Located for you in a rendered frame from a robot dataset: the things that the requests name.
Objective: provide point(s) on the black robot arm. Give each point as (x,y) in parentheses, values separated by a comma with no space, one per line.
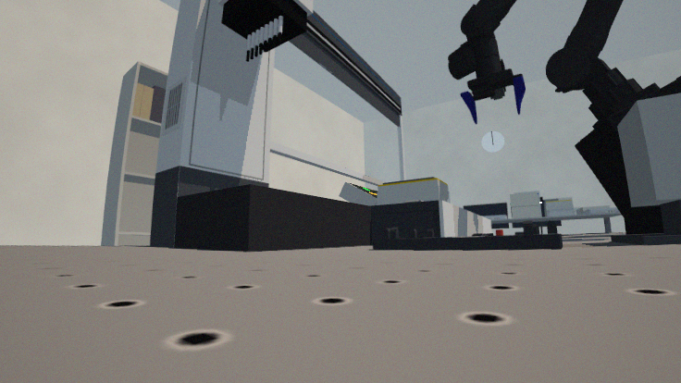
(576,65)

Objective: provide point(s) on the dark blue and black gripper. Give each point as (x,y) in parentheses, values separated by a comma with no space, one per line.
(489,73)

